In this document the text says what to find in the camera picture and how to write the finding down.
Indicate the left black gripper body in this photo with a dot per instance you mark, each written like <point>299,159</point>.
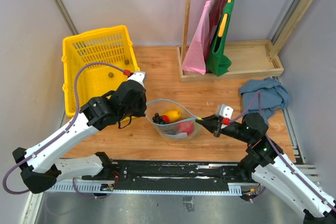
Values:
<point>137,110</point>

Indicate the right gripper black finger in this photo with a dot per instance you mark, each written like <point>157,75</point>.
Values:
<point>211,126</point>
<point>208,118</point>

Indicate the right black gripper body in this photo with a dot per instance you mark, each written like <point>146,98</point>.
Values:
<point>233,130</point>

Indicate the red pomegranate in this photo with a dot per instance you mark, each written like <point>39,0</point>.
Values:
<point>186,127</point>

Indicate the black grape bunch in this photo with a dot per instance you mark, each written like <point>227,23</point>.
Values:
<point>160,119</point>

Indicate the orange yellow mango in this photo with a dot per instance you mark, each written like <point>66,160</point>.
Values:
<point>171,116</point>

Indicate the clear zip top bag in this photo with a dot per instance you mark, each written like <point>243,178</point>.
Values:
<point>170,130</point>

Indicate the yellow plastic basket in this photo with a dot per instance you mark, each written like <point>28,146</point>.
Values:
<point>89,57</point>

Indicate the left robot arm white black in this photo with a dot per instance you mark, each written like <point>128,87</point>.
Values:
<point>42,165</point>

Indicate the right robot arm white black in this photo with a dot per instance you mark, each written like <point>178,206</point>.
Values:
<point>267,164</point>

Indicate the green hanging bag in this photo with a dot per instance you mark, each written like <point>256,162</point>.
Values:
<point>217,63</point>

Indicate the pink hanging bag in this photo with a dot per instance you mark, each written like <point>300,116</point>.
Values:
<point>197,53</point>

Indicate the dark red hanging bag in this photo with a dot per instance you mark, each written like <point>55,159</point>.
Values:
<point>215,12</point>

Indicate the blue crumpled cloth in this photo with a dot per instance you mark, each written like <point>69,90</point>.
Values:
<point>265,96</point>

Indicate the wooden rack tray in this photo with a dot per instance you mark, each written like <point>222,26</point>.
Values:
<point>252,58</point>

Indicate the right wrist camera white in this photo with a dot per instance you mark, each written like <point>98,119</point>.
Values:
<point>224,111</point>

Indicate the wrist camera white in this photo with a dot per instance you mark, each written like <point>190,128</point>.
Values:
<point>139,77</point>
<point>224,111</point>

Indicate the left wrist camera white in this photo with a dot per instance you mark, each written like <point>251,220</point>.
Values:
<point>139,77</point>

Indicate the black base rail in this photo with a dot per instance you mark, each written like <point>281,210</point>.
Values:
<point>174,176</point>

